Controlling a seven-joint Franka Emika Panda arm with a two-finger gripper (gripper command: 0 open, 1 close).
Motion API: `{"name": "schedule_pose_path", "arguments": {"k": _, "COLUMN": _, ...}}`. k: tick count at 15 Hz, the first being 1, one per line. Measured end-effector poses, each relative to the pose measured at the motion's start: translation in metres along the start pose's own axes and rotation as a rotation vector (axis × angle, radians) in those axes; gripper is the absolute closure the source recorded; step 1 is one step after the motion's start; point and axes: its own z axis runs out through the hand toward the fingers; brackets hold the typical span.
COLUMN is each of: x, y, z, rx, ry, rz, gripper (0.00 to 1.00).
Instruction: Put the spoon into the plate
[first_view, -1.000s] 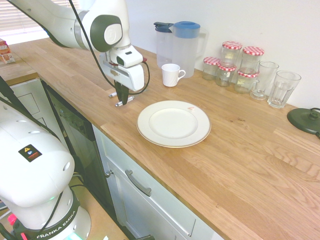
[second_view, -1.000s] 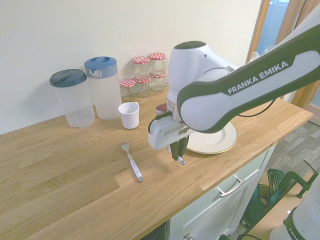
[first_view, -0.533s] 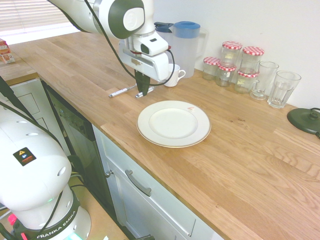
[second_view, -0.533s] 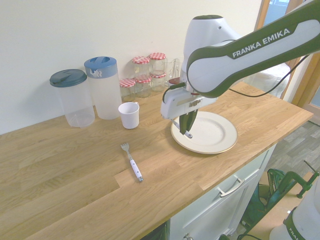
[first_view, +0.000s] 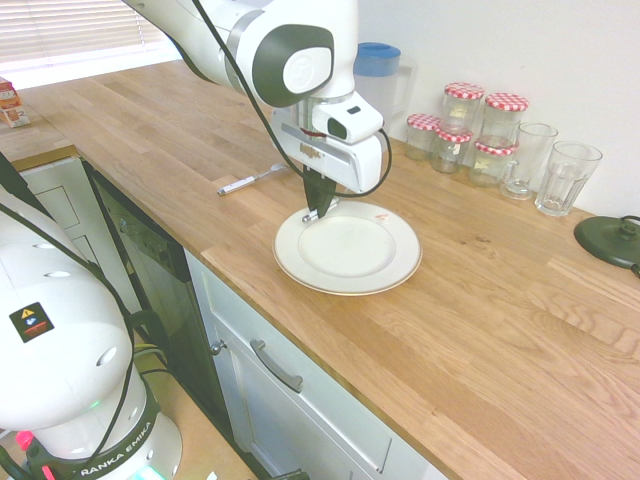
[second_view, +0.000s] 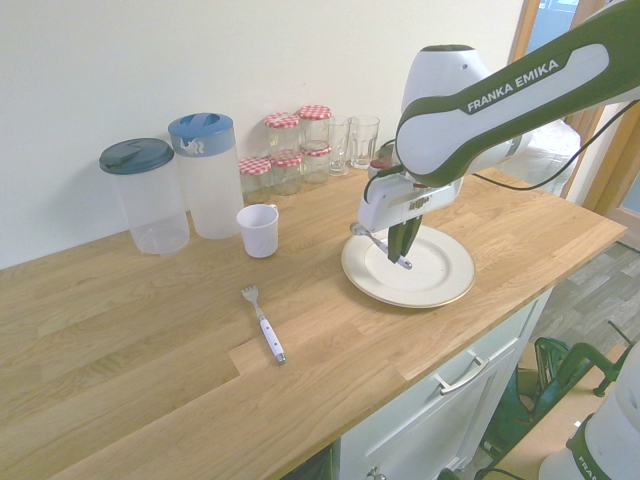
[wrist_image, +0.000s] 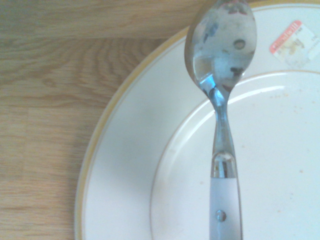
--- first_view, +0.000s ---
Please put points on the orange and white carton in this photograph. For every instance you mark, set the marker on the orange and white carton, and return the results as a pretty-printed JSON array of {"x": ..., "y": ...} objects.
[{"x": 14, "y": 105}]

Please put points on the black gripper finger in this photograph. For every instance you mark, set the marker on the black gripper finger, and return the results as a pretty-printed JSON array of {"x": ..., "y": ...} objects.
[
  {"x": 312, "y": 192},
  {"x": 327, "y": 197}
]

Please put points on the clear pitcher light blue lid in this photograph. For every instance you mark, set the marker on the clear pitcher light blue lid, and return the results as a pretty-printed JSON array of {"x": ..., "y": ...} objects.
[{"x": 382, "y": 82}]

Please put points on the tall jar red checked lid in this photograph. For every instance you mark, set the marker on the tall jar red checked lid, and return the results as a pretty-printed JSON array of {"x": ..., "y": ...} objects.
[
  {"x": 462, "y": 107},
  {"x": 505, "y": 117}
]

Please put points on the white plate with gold rim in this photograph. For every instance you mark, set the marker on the white plate with gold rim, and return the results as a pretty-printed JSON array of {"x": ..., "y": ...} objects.
[{"x": 350, "y": 250}]

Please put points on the black dishwasher front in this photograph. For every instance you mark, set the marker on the black dishwasher front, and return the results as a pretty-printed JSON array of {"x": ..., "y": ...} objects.
[{"x": 160, "y": 280}]

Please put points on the metal cabinet knob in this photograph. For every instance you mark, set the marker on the metal cabinet knob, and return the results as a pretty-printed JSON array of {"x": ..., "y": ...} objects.
[{"x": 217, "y": 347}]

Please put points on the ribbed glass tumbler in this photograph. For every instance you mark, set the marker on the ribbed glass tumbler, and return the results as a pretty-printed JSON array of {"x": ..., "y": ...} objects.
[{"x": 567, "y": 180}]

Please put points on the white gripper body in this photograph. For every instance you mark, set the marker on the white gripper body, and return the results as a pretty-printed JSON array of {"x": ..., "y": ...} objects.
[{"x": 350, "y": 165}]

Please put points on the white window blind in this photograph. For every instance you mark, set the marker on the white window blind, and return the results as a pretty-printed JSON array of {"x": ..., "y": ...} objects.
[{"x": 65, "y": 30}]

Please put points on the small jar red checked lid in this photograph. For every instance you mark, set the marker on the small jar red checked lid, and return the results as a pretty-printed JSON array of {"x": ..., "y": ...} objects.
[
  {"x": 421, "y": 137},
  {"x": 490, "y": 162},
  {"x": 450, "y": 152}
]

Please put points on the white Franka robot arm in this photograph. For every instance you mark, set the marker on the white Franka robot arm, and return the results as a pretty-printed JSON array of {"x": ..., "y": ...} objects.
[{"x": 295, "y": 30}]

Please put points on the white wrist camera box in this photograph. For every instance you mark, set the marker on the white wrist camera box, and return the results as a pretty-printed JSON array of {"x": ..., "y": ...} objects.
[{"x": 350, "y": 122}]

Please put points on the dark green lamp base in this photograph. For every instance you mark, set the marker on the dark green lamp base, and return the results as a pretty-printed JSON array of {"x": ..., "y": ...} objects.
[{"x": 607, "y": 240}]

